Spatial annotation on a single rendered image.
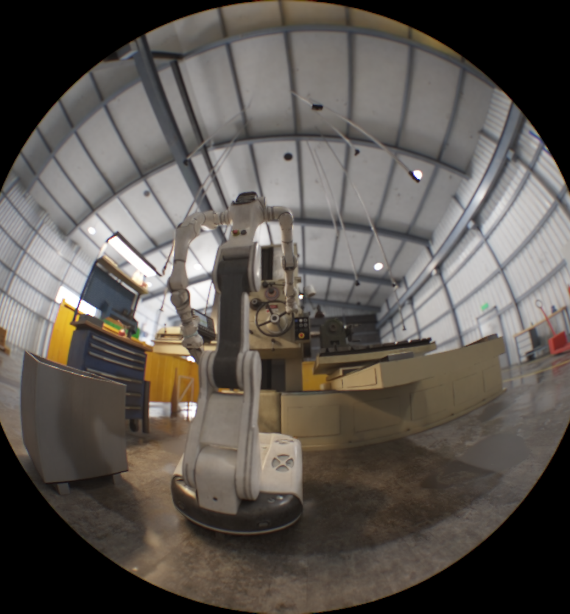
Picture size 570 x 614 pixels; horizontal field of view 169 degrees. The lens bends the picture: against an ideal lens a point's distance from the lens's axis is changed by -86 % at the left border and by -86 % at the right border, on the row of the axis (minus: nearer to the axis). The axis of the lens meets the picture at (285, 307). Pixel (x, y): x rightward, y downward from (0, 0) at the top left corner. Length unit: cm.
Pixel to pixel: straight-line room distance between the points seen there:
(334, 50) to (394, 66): 186
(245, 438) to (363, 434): 156
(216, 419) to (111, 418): 61
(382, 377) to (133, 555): 112
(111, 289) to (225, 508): 242
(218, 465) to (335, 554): 52
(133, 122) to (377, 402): 1066
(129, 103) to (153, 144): 238
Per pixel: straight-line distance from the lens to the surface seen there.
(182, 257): 86
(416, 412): 229
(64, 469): 108
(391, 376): 84
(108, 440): 114
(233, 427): 70
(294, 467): 87
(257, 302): 209
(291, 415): 194
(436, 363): 98
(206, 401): 75
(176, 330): 284
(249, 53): 814
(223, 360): 72
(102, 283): 257
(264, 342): 199
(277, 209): 115
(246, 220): 105
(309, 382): 430
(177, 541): 89
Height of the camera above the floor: 62
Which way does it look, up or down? 25 degrees up
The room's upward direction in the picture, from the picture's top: 1 degrees counter-clockwise
